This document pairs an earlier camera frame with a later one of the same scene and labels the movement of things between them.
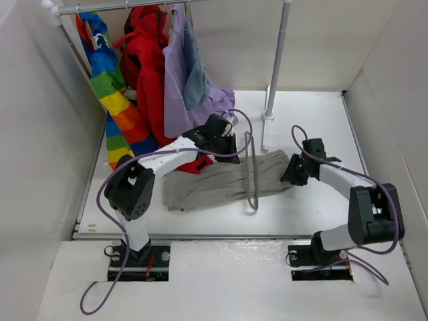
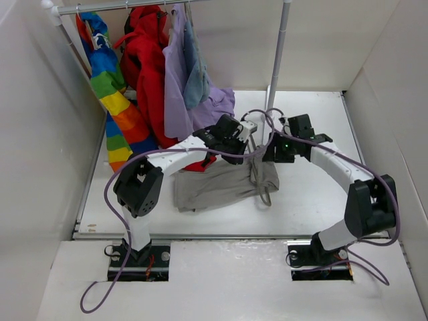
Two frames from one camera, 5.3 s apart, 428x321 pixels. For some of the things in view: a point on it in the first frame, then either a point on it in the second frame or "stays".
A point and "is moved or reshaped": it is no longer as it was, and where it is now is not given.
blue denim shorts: [197, 86] stays
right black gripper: [290, 175] to [280, 157]
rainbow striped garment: [126, 129] stays
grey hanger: [249, 201] to [265, 191]
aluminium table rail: [200, 235] stays
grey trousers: [223, 182] is moved or reshaped
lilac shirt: [178, 116] stays
